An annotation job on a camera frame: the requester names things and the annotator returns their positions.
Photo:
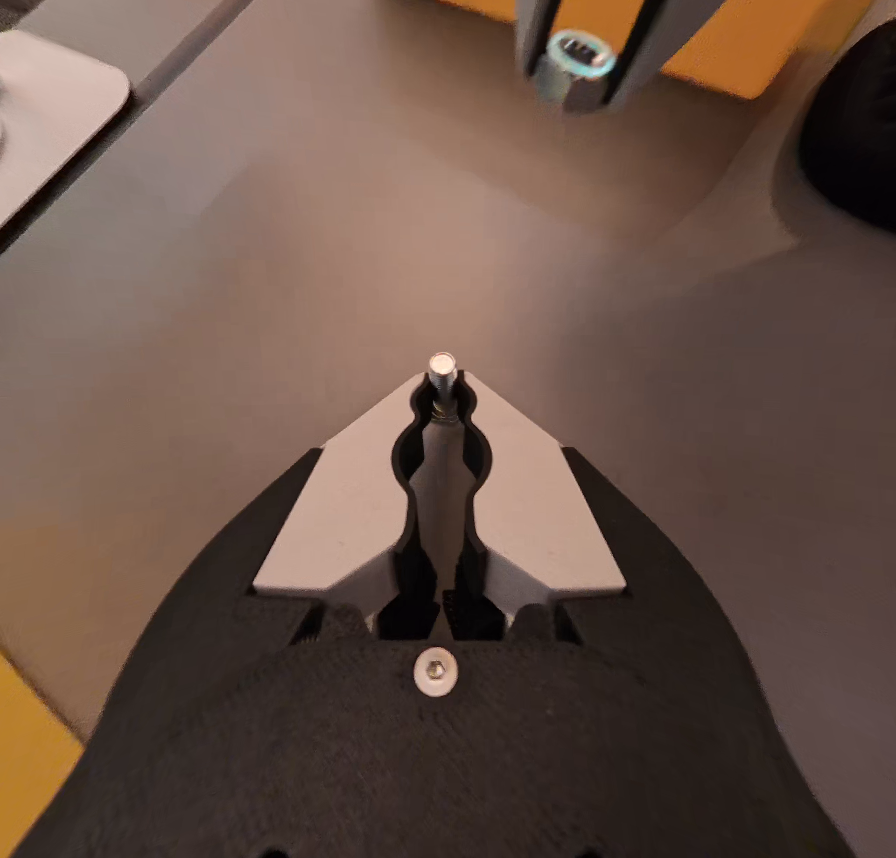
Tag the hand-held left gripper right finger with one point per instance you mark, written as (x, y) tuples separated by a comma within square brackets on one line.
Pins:
[(539, 522)]

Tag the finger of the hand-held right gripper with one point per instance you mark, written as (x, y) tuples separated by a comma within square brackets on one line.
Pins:
[(535, 4), (682, 4)]

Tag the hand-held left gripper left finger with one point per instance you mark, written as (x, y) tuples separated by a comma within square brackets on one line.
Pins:
[(336, 522)]

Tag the silver hex nut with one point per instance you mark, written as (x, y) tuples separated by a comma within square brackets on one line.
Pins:
[(570, 85)]

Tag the silver metal bolt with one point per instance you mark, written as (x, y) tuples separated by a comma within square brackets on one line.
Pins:
[(442, 375)]

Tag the yellow plastic tray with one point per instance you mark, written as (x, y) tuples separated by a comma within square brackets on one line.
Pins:
[(28, 760), (784, 32)]

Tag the black textured dome object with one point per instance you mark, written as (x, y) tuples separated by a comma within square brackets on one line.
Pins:
[(857, 137)]

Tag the white metal bracket plate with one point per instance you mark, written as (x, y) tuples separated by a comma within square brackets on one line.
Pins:
[(49, 116)]

